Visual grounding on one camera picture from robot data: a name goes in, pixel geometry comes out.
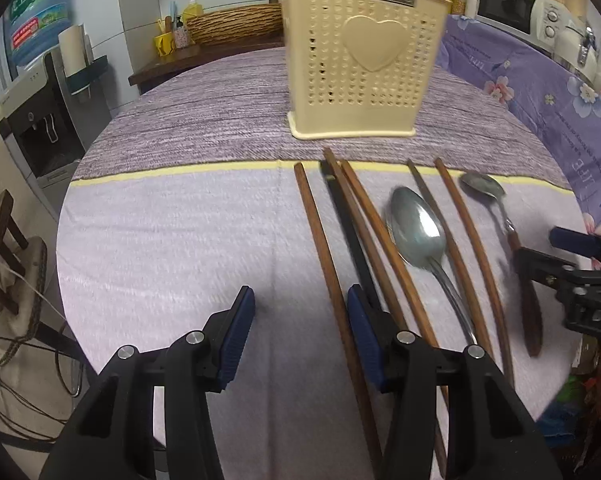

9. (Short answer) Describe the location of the small spoon with wooden handle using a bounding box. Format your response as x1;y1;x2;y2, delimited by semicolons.
459;171;545;358

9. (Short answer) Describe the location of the blue water bottle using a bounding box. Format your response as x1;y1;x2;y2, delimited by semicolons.
4;0;74;67

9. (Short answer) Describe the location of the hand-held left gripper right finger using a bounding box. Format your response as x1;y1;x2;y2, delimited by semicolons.
347;284;565;480

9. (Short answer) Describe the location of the water dispenser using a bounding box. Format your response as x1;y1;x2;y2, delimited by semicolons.
0;51;112;188

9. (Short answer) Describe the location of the cream perforated utensil holder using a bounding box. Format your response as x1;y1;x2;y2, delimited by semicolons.
277;0;453;141

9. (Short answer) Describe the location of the black chopstick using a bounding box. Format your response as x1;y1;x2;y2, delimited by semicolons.
319;159;384;313

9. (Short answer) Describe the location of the wooden chair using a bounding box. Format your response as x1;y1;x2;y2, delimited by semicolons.
0;190;48;343

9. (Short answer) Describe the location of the white microwave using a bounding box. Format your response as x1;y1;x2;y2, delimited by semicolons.
475;0;562;42

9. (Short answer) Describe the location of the wooden counter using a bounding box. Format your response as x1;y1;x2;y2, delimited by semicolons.
128;40;287;97

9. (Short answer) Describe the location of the wicker basket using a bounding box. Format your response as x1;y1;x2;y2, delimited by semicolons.
185;3;284;47

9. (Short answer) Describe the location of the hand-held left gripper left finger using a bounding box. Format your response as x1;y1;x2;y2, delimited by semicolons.
39;285;256;480

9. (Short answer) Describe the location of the yellow mug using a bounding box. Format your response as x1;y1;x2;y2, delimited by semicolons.
153;32;177;57

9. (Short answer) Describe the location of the paper cup dispenser holder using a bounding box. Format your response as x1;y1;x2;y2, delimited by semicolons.
58;23;110;97

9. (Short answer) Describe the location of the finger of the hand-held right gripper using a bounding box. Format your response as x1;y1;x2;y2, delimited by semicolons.
513;247;580;287
549;226;601;262

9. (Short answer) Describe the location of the large metal spoon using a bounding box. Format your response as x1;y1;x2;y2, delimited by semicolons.
387;186;479;348

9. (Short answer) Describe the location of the black cable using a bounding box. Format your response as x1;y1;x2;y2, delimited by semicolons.
0;320;88;443

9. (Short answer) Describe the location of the purple floral cloth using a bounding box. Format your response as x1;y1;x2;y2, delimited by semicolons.
435;14;601;238

